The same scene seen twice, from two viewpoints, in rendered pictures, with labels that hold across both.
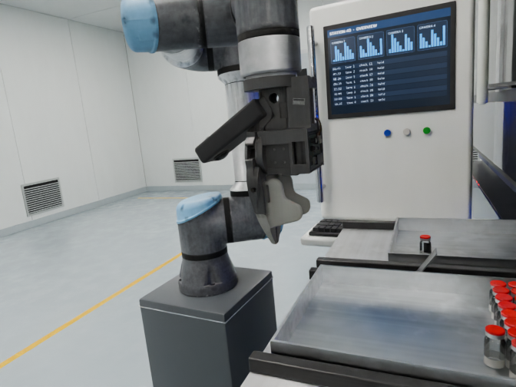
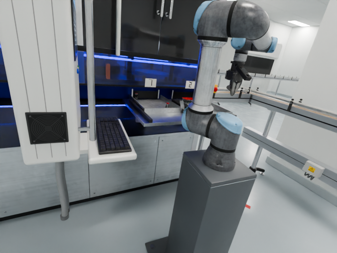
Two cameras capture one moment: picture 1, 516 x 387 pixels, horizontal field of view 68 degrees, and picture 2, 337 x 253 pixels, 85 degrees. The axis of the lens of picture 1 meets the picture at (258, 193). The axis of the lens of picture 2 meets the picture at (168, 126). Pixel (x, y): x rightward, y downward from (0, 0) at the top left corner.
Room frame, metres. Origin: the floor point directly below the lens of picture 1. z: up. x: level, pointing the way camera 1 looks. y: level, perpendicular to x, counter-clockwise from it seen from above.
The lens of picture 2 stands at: (1.69, 0.39, 1.24)
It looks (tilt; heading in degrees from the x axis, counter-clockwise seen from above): 22 degrees down; 216
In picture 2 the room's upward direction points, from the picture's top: 8 degrees clockwise
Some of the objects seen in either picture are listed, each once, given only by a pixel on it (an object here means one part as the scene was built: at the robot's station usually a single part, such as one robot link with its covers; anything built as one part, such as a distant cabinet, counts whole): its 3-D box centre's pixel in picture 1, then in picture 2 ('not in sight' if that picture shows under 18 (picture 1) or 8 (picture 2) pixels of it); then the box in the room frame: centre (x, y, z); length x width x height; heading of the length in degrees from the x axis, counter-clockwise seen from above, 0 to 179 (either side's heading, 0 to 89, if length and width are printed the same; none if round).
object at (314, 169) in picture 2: not in sight; (313, 168); (-0.13, 0.59, 0.50); 0.12 x 0.05 x 0.09; 66
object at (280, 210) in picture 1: (280, 213); (233, 88); (0.47, -0.03, 1.07); 0.06 x 0.03 x 0.09; 66
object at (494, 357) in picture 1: (494, 346); not in sight; (0.41, -0.26, 0.90); 0.02 x 0.02 x 0.05
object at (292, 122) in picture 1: (281, 127); (235, 71); (0.48, -0.04, 1.18); 0.09 x 0.08 x 0.12; 66
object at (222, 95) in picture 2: not in sight; (222, 93); (-0.15, -0.33, 0.92); 0.69 x 0.15 x 0.16; 156
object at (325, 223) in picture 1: (375, 229); (110, 131); (1.17, -0.36, 0.82); 0.40 x 0.14 x 0.02; 63
